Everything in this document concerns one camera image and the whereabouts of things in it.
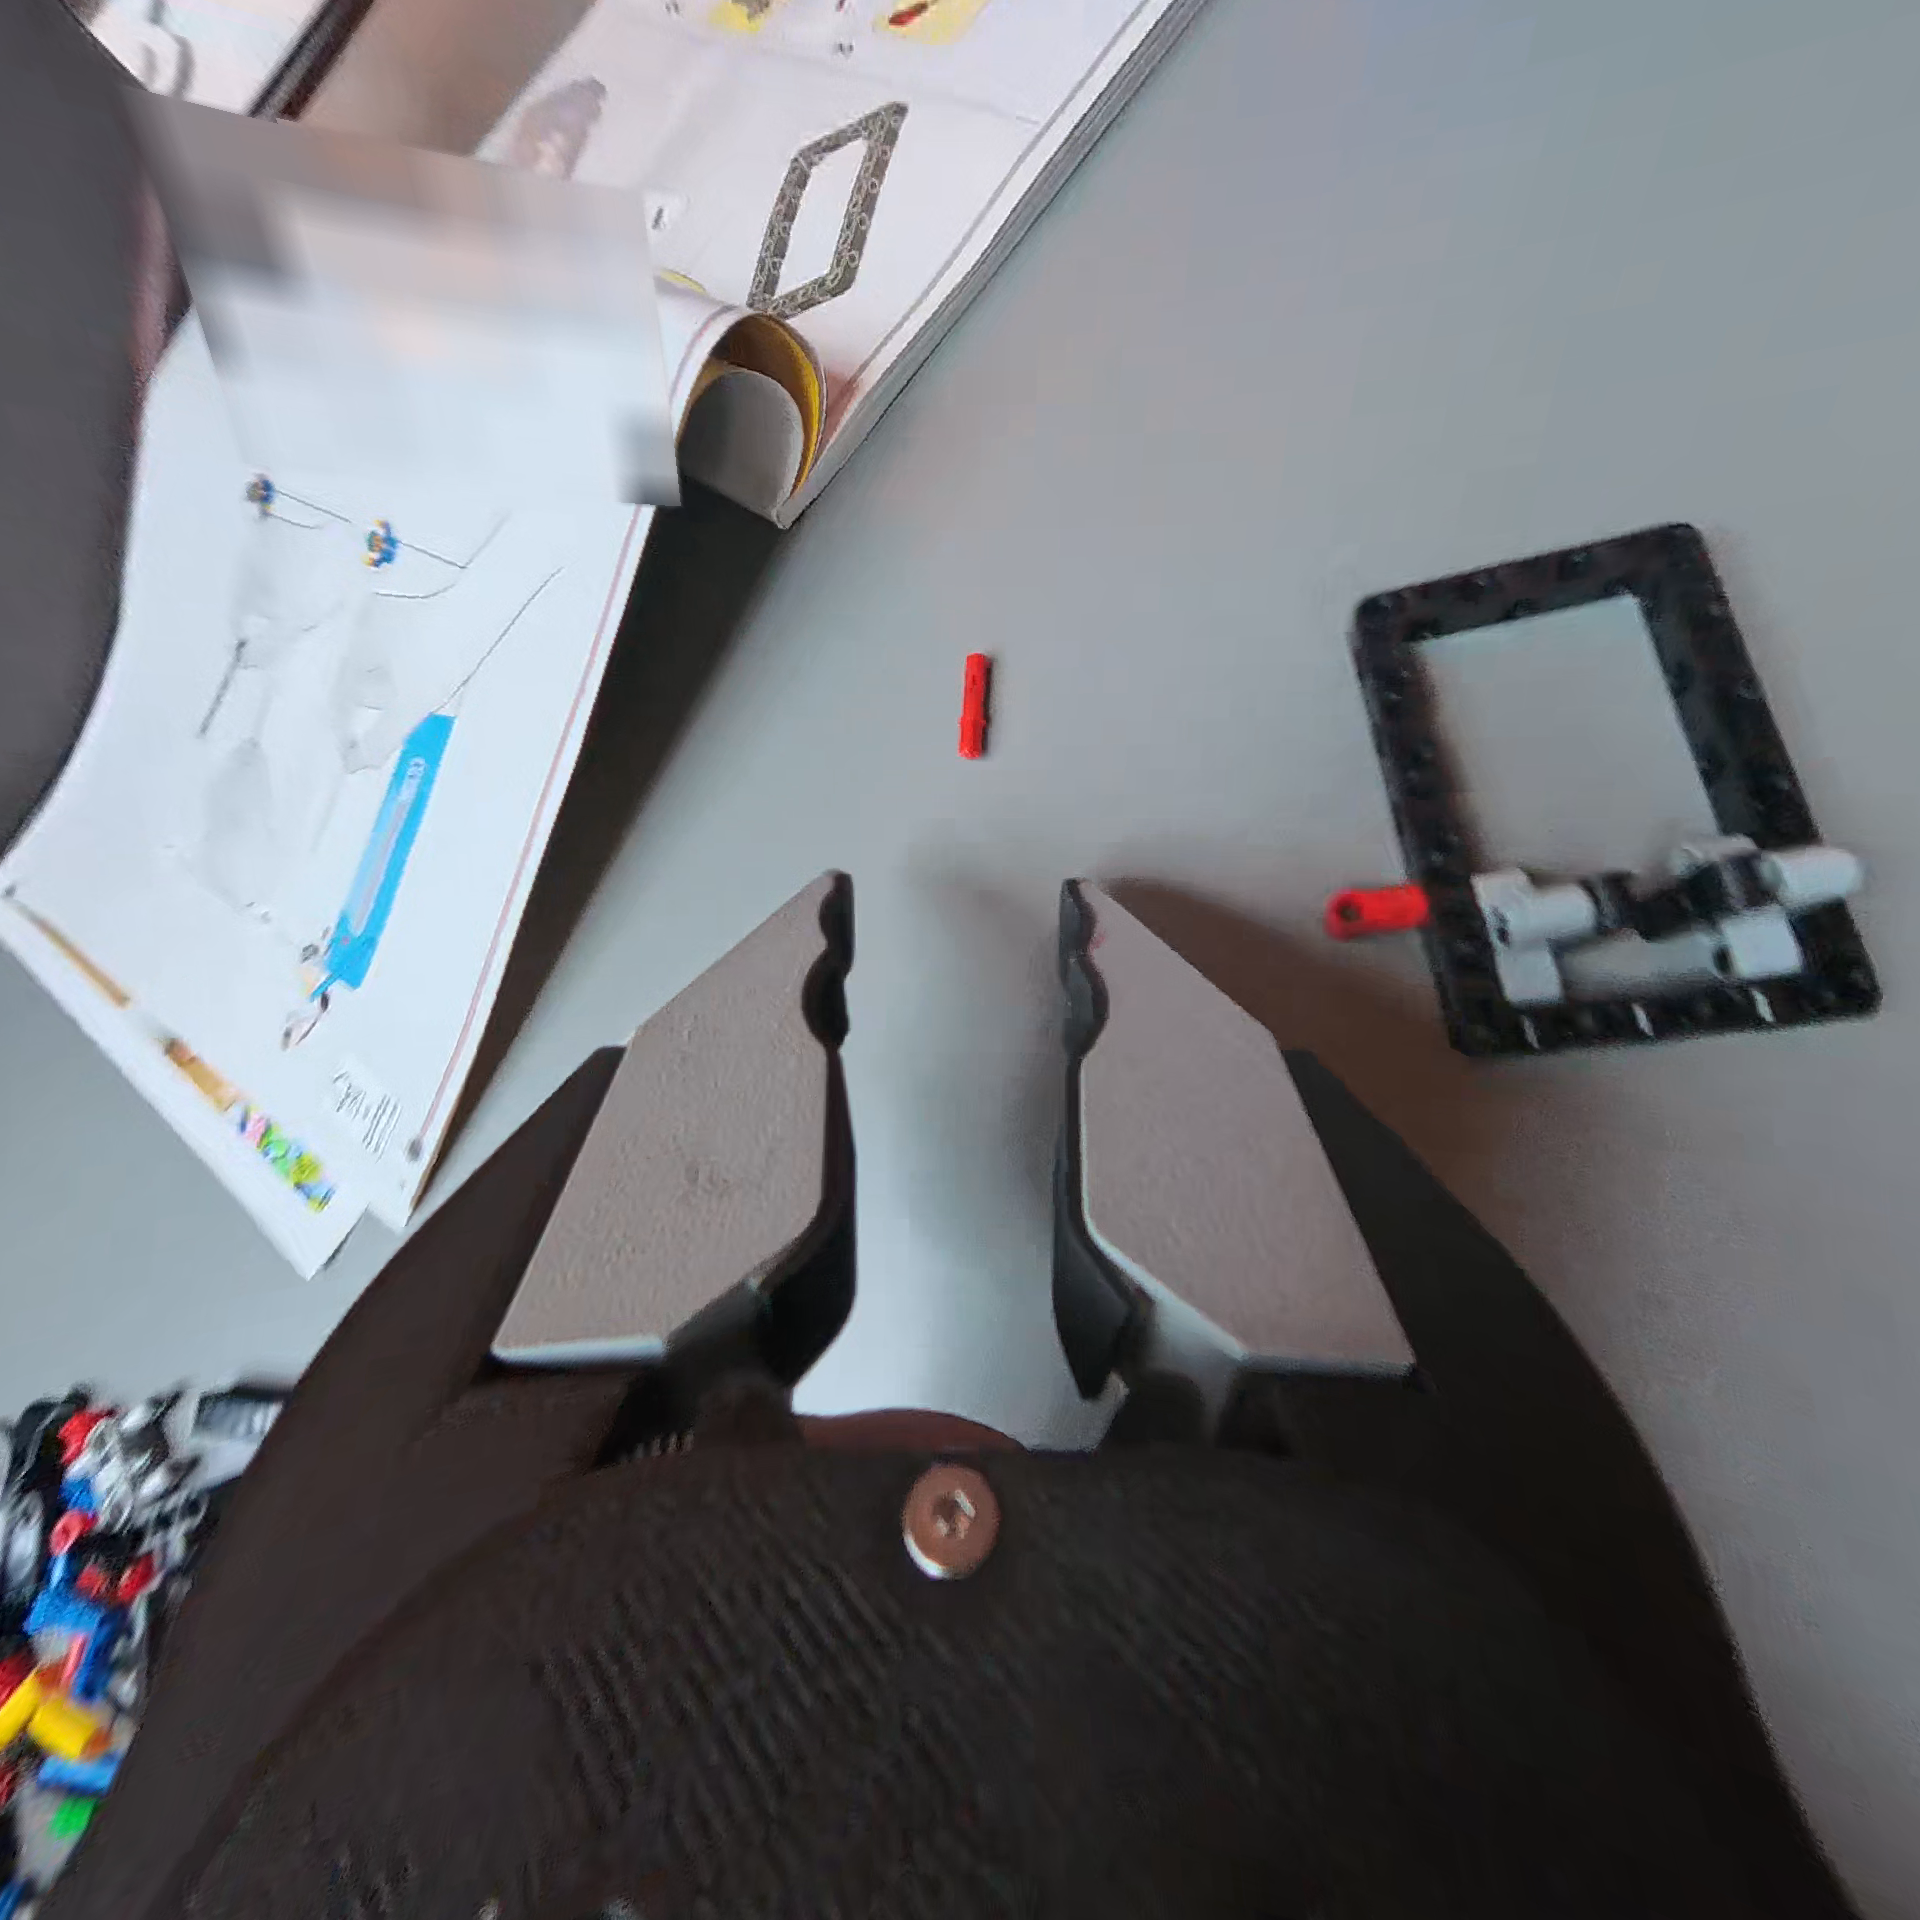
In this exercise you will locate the long red lego axle pin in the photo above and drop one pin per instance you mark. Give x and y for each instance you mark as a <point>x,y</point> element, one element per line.
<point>1371,909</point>

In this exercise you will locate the pile of loose lego pieces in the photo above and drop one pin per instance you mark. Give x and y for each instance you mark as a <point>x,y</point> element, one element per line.
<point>90,1576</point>

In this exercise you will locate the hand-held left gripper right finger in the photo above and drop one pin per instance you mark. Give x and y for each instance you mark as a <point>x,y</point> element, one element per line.
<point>1215,1185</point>

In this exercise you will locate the lego instruction booklet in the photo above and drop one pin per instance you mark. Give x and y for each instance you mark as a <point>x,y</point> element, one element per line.
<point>376,751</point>

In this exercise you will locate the black lego frame assembly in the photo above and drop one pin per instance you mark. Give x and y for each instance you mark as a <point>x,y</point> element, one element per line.
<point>1747,720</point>

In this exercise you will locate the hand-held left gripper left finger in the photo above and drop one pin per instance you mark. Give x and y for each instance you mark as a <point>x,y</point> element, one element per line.
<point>705,1170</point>

